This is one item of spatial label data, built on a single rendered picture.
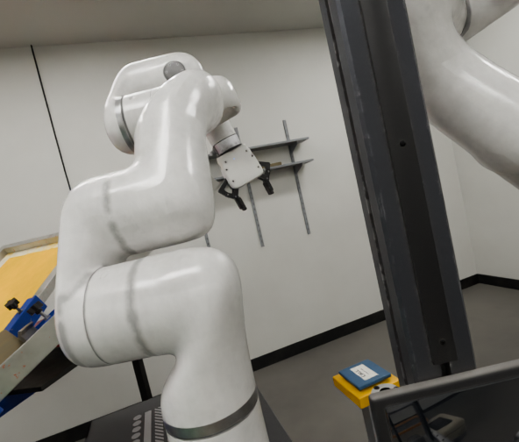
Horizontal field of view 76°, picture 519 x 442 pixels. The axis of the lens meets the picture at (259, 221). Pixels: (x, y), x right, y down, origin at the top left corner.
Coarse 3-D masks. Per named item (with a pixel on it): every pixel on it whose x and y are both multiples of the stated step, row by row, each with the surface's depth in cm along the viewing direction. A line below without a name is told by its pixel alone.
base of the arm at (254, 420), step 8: (256, 408) 32; (248, 416) 31; (256, 416) 32; (240, 424) 30; (248, 424) 30; (256, 424) 31; (264, 424) 33; (224, 432) 29; (232, 432) 29; (240, 432) 30; (248, 432) 30; (256, 432) 31; (264, 432) 33; (168, 440) 31; (176, 440) 30; (184, 440) 29; (192, 440) 29; (200, 440) 29; (208, 440) 29; (216, 440) 29; (224, 440) 29; (232, 440) 29; (240, 440) 30; (248, 440) 30; (256, 440) 31; (264, 440) 32
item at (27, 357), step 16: (144, 256) 57; (48, 320) 52; (32, 336) 52; (48, 336) 52; (16, 352) 51; (32, 352) 52; (48, 352) 52; (0, 368) 50; (16, 368) 51; (32, 368) 52; (0, 384) 50; (16, 384) 51; (0, 400) 50
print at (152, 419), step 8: (136, 416) 97; (144, 416) 96; (152, 416) 95; (160, 416) 94; (136, 424) 93; (144, 424) 92; (152, 424) 91; (160, 424) 90; (136, 432) 89; (144, 432) 88; (152, 432) 88; (160, 432) 87; (136, 440) 86; (144, 440) 85; (152, 440) 84; (160, 440) 84
